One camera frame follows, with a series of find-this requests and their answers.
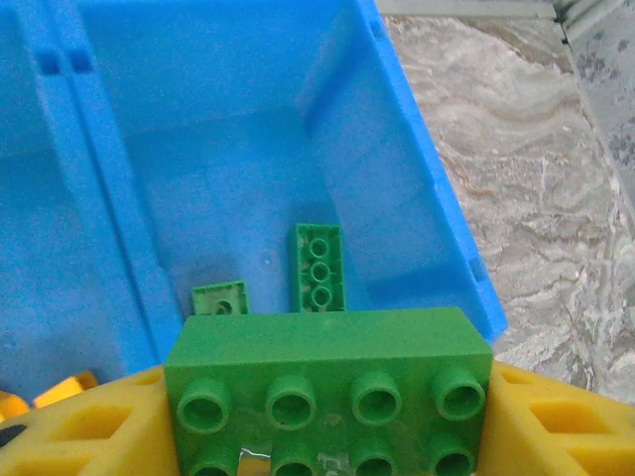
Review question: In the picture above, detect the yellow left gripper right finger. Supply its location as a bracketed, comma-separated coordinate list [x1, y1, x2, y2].
[478, 360, 635, 476]

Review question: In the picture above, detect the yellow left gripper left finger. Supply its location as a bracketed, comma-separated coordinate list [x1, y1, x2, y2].
[0, 365, 181, 476]

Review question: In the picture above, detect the long orange lego brick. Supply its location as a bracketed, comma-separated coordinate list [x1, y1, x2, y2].
[32, 370, 100, 409]

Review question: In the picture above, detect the small orange lego brick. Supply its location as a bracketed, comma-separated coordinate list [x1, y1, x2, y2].
[0, 390, 31, 422]

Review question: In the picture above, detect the small green lego brick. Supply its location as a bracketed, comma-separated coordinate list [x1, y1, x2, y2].
[191, 280, 249, 317]

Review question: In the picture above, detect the long green lego brick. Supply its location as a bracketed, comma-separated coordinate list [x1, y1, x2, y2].
[163, 306, 495, 476]
[296, 222, 347, 313]

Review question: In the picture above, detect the blue three-compartment plastic bin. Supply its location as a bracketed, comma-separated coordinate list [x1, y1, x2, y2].
[0, 0, 507, 393]

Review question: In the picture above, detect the thin aluminium frame rail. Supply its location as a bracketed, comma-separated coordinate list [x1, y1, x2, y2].
[384, 0, 562, 21]

